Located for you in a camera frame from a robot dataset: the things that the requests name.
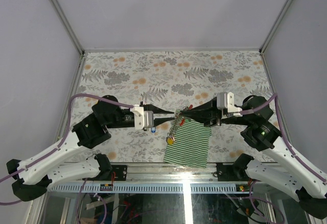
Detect white slotted cable duct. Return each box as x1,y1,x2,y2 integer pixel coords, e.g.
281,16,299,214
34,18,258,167
48,184,237,193

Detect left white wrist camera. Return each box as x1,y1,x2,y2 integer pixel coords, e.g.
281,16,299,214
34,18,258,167
129,100,154,132

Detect floral table mat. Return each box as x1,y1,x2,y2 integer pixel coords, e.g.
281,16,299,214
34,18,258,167
68,51,274,163

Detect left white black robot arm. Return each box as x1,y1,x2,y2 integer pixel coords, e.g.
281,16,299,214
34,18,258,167
6,95,174,201

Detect aluminium front rail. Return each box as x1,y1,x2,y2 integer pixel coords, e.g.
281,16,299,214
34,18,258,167
38,161,310,183

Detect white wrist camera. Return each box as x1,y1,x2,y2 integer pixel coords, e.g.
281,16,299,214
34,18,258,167
217,92,242,119
129,100,154,132

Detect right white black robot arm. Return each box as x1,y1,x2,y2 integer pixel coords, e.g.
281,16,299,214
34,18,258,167
181,92,326,219

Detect yellow tagged keys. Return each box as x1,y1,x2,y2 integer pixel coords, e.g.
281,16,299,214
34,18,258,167
166,137,175,145

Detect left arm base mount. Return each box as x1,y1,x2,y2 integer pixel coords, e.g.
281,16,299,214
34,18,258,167
83,153,127,182

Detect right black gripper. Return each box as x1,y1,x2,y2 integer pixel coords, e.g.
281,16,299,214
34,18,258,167
180,96,252,127

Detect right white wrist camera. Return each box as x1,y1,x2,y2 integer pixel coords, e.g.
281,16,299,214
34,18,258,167
217,92,242,119

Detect green striped cloth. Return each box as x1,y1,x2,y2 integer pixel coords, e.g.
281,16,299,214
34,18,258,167
163,120,212,168

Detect red handled silver keyring carabiner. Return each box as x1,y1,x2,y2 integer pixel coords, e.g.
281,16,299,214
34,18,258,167
167,105,193,137

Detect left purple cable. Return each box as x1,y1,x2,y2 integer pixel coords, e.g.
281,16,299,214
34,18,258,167
0,93,133,224

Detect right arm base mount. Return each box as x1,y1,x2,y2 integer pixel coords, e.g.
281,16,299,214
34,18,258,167
213,153,254,182

